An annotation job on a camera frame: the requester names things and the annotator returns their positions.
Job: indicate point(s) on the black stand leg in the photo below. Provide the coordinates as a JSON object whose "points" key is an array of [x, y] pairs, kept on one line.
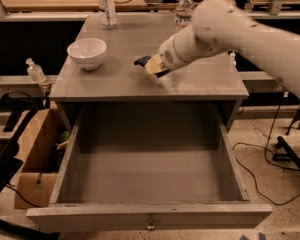
{"points": [[288, 155]]}

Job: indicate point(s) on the white ceramic bowl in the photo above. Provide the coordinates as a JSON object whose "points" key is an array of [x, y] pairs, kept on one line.
{"points": [[88, 53]]}

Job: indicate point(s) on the left hand sanitizer pump bottle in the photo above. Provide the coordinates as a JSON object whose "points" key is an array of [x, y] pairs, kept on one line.
{"points": [[35, 71]]}

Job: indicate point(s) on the dark blue rxbar wrapper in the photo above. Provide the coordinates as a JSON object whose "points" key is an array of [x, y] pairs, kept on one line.
{"points": [[142, 62]]}

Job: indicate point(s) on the clear water bottle right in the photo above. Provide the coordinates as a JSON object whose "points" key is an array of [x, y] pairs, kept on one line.
{"points": [[183, 13]]}

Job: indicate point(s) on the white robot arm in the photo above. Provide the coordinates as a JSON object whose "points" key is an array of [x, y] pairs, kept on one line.
{"points": [[217, 26]]}

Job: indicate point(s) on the brown cardboard box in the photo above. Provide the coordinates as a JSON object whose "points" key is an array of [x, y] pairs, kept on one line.
{"points": [[38, 152]]}

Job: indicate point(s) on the hand sanitizer pump bottle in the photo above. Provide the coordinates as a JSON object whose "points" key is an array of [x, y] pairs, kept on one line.
{"points": [[35, 71], [233, 58]]}

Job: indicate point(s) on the right hand sanitizer pump bottle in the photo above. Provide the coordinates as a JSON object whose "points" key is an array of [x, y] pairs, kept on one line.
{"points": [[233, 58]]}

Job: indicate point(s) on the open grey top drawer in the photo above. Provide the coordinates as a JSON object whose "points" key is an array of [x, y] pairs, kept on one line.
{"points": [[128, 163]]}

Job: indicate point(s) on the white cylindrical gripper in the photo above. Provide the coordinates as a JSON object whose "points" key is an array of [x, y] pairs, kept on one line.
{"points": [[167, 53]]}

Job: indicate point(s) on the black equipment at left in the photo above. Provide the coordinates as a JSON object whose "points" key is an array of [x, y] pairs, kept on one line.
{"points": [[9, 146]]}

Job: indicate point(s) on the clear water bottle left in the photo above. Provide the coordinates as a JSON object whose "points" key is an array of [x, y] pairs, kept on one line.
{"points": [[108, 13]]}

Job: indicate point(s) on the clear water bottle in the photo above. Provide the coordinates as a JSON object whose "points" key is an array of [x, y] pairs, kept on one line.
{"points": [[183, 13], [108, 13]]}

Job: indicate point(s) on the metal drawer knob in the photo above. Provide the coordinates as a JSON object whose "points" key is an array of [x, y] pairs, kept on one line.
{"points": [[150, 226]]}

